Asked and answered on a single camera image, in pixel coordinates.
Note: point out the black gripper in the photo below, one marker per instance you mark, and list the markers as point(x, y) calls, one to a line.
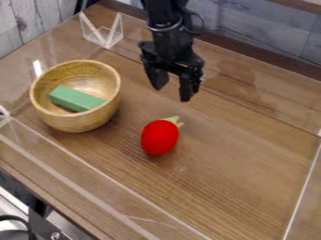
point(169, 54)

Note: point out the black metal stand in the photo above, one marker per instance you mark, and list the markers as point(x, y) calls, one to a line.
point(42, 228)

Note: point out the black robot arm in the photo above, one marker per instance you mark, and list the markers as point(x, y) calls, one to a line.
point(168, 12)

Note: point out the wooden bowl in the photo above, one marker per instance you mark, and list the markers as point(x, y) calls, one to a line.
point(89, 76)

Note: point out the red toy strawberry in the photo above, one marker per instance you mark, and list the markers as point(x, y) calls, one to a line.
point(159, 135)

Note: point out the green rectangular block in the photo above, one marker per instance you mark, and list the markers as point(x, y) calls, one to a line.
point(74, 99)

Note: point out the clear acrylic corner bracket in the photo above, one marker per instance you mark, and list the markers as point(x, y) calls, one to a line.
point(102, 36)

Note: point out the clear acrylic tray wall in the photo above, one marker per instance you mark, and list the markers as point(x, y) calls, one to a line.
point(106, 208)

